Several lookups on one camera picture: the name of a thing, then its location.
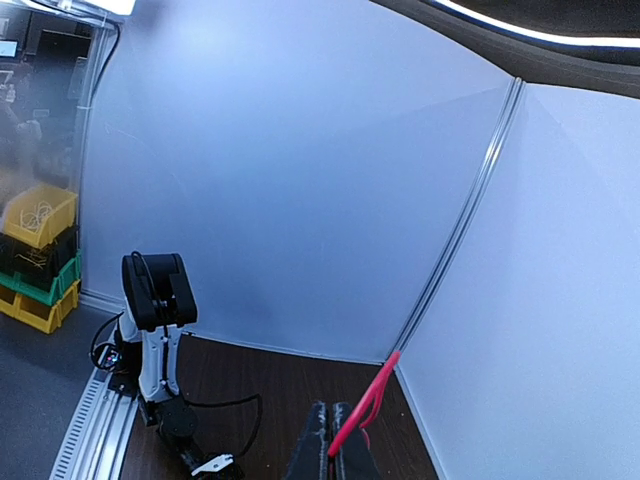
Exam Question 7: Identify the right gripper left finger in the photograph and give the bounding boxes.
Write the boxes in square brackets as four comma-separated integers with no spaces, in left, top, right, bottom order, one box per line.
[284,402,329,480]

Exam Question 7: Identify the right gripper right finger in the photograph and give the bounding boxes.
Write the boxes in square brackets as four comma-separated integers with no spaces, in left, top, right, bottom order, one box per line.
[329,402,381,480]

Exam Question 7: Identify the red cable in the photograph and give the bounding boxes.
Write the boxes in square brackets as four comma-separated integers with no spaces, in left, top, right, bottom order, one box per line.
[327,351,403,459]

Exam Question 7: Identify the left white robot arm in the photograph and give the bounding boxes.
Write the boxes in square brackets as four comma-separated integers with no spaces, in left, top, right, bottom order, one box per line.
[119,251,243,479]

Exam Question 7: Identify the stacked yellow green bins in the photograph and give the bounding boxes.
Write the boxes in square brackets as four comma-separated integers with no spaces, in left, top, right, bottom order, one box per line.
[1,184,82,334]

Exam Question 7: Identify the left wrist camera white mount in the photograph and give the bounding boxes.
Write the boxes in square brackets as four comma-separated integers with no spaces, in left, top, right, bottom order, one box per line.
[191,453,236,479]

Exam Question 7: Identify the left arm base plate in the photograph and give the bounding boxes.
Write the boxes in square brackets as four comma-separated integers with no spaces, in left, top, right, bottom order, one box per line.
[108,342,142,398]

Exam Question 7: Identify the front aluminium rail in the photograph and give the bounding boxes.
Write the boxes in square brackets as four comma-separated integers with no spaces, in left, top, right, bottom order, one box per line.
[50,369,138,480]

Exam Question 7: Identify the left aluminium frame post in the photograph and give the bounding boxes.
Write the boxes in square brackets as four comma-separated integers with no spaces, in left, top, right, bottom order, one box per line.
[389,77,526,354]

